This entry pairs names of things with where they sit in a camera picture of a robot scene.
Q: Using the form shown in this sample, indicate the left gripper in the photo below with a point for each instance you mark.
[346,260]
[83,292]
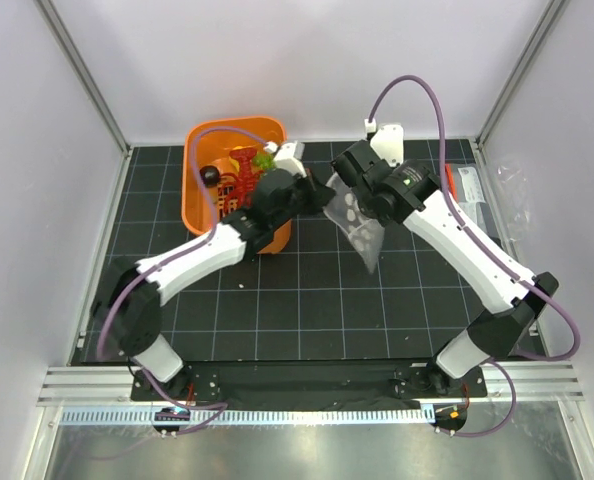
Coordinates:
[319,194]

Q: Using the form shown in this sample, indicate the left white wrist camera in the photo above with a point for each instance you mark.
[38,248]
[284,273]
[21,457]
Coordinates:
[287,156]

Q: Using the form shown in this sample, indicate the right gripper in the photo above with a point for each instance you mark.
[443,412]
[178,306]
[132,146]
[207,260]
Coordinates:
[392,167]

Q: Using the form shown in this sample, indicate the green toy grapes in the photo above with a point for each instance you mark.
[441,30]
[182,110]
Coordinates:
[263,161]

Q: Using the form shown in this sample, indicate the red toy lobster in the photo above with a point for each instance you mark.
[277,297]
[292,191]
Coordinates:
[240,185]

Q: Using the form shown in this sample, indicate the dark plum toy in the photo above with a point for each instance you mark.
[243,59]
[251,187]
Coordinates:
[210,176]

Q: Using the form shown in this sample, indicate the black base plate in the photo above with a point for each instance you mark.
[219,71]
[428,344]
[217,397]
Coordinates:
[322,385]

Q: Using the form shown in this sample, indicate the orange plastic basket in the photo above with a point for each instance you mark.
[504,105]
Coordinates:
[210,144]

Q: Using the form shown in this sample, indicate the spare zip bags orange zippers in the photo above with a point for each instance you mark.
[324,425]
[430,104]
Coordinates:
[467,190]

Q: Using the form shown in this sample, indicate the black grid mat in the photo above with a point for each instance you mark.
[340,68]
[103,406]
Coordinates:
[313,300]

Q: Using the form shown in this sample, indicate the slotted cable duct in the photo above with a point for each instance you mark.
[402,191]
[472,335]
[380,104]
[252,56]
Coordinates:
[159,416]

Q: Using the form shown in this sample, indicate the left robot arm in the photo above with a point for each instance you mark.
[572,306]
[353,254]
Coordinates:
[130,296]

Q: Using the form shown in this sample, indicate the clear dotted zip bag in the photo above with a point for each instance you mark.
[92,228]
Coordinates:
[364,234]

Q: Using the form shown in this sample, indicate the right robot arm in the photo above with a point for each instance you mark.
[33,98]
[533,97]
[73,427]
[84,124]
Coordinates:
[512,295]

